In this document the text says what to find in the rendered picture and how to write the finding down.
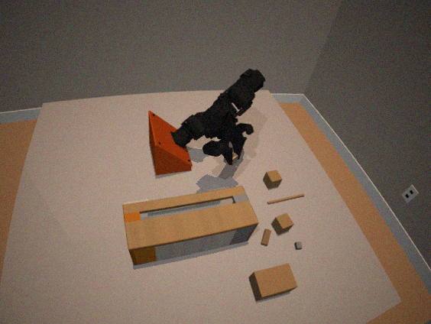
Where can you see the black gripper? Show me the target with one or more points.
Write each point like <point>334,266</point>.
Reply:
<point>228,132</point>

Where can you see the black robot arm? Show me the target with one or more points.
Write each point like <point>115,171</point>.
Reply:
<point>208,122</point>

